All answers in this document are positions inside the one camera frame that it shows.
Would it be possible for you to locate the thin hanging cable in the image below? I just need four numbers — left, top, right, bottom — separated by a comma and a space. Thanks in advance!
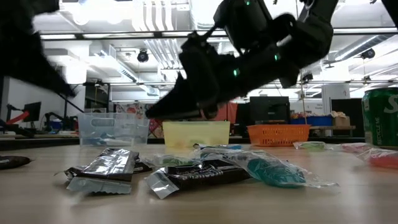
298, 70, 308, 125

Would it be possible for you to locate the white cabinet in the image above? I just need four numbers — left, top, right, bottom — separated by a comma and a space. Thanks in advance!
322, 83, 351, 116

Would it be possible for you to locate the wooden table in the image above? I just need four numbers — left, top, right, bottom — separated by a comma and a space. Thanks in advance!
309, 125, 356, 138

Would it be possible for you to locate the blue storage bin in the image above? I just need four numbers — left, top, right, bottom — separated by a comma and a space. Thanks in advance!
290, 115, 333, 127

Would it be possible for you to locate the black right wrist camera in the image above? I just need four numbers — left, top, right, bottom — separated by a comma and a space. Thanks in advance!
213, 0, 274, 54

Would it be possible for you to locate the red tool handle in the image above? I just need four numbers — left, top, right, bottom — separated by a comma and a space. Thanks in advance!
6, 113, 27, 127

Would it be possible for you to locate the colourful patchwork quilt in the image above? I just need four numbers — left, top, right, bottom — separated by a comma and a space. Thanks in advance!
114, 102, 164, 139

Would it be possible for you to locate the dark brown chocolate bar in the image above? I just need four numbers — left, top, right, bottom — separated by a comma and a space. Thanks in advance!
81, 147, 153, 181
145, 159, 252, 200
63, 167, 133, 195
0, 155, 34, 170

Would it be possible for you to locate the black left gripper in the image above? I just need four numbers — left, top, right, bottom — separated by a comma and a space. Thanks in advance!
0, 0, 78, 98

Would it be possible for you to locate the teal gummy candy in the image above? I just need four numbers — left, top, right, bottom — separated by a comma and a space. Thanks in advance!
231, 150, 340, 189

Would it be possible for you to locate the red gummy candy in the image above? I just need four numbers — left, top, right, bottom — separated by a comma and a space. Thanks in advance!
340, 142, 366, 153
354, 146, 398, 170

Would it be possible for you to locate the black horizontal rig bar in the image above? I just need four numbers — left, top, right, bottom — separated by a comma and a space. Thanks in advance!
40, 28, 398, 40

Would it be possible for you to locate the orange plastic basket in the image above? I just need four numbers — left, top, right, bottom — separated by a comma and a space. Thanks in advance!
248, 124, 312, 147

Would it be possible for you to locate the green soda can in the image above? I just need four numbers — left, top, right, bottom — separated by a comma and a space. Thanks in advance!
361, 87, 398, 147

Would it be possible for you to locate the clear plastic bin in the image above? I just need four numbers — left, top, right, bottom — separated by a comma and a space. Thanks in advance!
77, 112, 150, 147

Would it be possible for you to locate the black slanted pole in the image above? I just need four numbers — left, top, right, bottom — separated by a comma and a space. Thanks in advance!
60, 93, 85, 114

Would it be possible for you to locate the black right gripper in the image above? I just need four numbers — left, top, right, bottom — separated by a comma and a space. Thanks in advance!
144, 30, 300, 121

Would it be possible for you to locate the yellow plastic bin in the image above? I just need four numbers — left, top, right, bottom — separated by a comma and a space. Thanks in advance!
162, 121, 231, 147

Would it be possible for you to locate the cardboard box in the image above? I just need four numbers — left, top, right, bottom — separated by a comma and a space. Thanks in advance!
331, 115, 351, 128

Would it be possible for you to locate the small black monitor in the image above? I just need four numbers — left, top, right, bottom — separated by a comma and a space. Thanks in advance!
23, 101, 42, 123

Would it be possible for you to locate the orange cloth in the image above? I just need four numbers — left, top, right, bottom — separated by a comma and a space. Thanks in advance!
214, 102, 239, 122

